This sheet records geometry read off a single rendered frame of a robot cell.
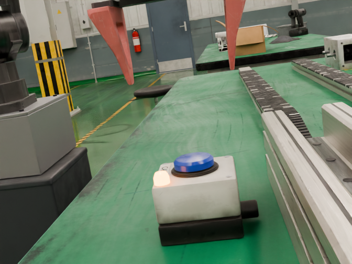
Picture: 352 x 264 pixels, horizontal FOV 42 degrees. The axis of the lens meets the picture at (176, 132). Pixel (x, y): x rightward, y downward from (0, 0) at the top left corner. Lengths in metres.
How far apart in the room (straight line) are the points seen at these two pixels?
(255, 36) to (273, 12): 8.88
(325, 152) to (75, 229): 0.28
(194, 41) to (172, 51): 0.58
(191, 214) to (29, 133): 0.42
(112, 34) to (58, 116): 0.49
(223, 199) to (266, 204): 0.10
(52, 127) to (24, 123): 0.09
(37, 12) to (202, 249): 6.61
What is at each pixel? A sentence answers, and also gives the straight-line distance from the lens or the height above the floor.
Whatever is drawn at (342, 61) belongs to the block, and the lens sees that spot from 1.55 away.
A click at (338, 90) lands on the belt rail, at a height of 0.79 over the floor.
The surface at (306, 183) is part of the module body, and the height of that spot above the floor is 0.86.
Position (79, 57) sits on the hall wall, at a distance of 12.18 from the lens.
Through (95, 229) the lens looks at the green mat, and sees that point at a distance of 0.53.
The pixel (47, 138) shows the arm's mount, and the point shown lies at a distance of 0.84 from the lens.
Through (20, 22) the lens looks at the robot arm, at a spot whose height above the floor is 1.03.
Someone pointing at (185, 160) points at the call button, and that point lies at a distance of 0.45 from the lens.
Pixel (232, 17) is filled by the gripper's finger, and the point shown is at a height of 0.98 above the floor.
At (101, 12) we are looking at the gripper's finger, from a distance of 0.42.
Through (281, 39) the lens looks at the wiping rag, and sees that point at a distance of 3.52.
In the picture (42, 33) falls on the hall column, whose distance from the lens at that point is 6.95.
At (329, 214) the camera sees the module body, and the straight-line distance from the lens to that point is 0.28.
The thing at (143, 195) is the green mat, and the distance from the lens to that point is 0.60.
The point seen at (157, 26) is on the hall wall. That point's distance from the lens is 11.66.
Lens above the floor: 0.98
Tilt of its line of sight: 12 degrees down
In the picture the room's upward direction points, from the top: 9 degrees counter-clockwise
